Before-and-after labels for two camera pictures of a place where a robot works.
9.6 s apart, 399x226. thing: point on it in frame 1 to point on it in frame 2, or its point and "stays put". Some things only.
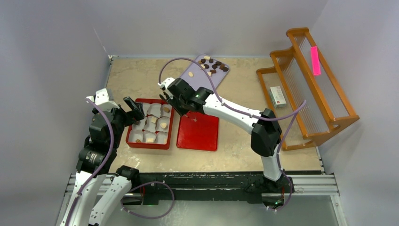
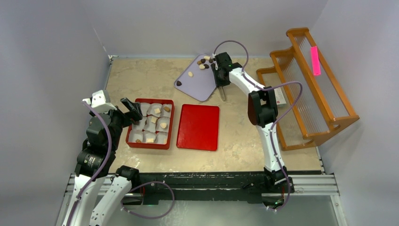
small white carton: [277, 97] stays put
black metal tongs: [194, 119] to [222, 90]
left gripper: [131, 116] stays put
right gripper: [173, 102] to [219, 83]
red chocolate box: [154, 131] stays put
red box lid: [198, 131] stays put
